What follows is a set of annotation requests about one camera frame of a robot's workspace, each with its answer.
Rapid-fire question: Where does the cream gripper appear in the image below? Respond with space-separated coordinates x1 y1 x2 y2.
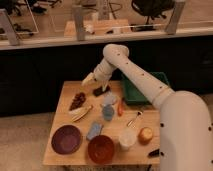
82 72 109 91

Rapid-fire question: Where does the dark purple grape bunch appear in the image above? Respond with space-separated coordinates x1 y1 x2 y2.
70 92 86 110

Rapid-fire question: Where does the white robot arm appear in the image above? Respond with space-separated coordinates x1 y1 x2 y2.
82 44 213 171

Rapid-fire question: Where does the blue plastic cup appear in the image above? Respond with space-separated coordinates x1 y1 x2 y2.
102 105 114 121

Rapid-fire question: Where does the white plastic cup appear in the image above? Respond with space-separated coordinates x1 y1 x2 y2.
118 129 137 150

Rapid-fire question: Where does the dark brown rectangular block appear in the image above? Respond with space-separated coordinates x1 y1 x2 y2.
93 86 110 97

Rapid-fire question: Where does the clear plastic bag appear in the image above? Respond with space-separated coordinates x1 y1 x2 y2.
101 92 117 107

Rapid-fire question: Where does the orange carrot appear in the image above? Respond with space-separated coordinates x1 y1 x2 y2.
117 99 123 116

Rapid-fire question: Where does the green plastic bin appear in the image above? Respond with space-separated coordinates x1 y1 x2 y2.
121 72 170 105

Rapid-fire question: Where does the wooden table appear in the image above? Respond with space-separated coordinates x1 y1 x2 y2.
42 80 162 171

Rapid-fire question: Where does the blue sponge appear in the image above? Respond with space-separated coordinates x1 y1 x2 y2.
86 122 103 140

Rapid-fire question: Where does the yellow red apple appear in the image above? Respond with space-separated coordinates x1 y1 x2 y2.
138 127 153 144

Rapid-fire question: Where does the red bowl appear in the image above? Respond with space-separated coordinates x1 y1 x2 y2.
87 135 115 164

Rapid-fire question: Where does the purple bowl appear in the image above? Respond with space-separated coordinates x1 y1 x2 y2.
51 125 82 155

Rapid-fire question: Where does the black office chair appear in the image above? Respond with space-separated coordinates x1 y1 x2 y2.
131 0 175 25

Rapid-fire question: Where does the black handled peeler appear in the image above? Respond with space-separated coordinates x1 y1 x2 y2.
148 149 160 157

